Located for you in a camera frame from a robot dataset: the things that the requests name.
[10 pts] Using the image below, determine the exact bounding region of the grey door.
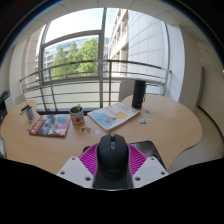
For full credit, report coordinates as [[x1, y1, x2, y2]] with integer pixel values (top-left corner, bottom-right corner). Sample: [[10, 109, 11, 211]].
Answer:
[[195, 66, 206, 108]]

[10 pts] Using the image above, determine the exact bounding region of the grey metal balcony railing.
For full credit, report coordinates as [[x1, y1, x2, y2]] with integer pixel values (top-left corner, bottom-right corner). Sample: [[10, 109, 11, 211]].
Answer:
[[19, 59, 173, 113]]

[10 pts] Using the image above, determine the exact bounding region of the red magazine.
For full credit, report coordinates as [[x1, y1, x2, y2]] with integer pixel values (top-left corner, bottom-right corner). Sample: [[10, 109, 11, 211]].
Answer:
[[28, 113, 73, 138]]

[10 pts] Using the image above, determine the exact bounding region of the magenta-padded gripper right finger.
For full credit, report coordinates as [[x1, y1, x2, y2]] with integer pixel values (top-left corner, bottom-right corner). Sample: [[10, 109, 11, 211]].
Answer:
[[127, 143, 170, 189]]

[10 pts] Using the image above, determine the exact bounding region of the light blue magazine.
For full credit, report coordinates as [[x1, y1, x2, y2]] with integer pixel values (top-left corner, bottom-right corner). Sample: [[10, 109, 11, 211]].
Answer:
[[87, 102, 141, 133]]

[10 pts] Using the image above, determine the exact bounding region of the black computer mouse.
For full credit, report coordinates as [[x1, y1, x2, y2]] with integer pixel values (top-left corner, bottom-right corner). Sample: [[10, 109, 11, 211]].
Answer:
[[92, 133, 134, 190]]

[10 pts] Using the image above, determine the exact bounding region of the black cylindrical speaker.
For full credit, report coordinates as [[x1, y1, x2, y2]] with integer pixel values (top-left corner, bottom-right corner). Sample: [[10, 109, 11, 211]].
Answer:
[[131, 79, 147, 110]]

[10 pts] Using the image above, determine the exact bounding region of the black mouse pad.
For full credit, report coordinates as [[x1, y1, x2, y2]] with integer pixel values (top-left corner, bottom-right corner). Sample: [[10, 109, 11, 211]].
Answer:
[[82, 140, 167, 169]]

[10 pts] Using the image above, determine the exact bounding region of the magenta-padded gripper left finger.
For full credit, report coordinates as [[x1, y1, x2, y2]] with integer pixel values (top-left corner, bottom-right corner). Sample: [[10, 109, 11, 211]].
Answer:
[[55, 143, 100, 190]]

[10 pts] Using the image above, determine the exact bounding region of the white chair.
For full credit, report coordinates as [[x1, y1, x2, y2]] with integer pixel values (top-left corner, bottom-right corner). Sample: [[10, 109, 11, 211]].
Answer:
[[13, 94, 27, 107], [118, 78, 136, 103]]

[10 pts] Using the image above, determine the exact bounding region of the white mug with plant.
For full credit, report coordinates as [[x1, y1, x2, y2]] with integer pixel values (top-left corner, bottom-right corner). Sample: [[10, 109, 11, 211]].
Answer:
[[69, 104, 85, 126]]

